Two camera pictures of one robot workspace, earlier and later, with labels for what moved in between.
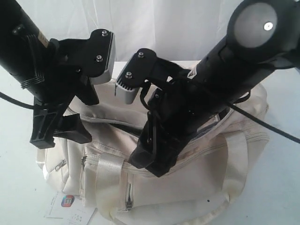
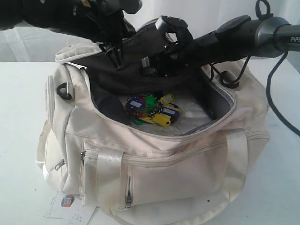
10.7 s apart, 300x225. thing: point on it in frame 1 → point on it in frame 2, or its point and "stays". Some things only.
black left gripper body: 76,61 → 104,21
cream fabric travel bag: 205,182 stays
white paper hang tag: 70,207 stays
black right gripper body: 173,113 → 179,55
